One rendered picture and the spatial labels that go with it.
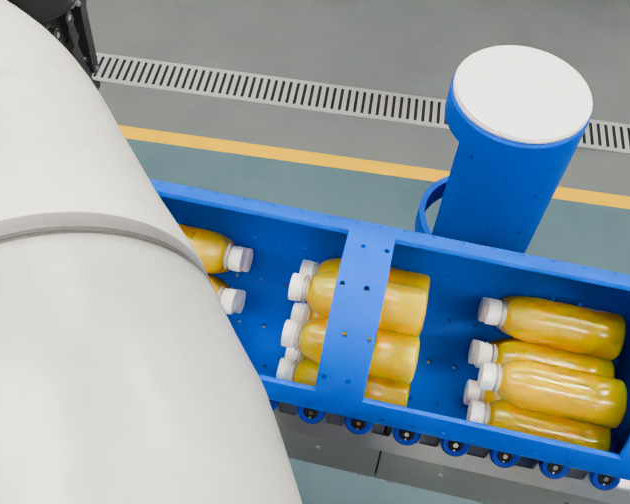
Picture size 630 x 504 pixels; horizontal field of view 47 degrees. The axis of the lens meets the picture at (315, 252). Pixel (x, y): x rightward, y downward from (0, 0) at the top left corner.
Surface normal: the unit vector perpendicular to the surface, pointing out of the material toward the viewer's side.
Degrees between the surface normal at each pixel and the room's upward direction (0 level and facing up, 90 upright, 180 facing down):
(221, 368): 50
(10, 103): 16
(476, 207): 90
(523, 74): 0
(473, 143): 90
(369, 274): 6
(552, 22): 0
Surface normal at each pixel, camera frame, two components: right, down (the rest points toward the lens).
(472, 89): 0.04, -0.57
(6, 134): 0.02, -0.77
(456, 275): -0.20, 0.66
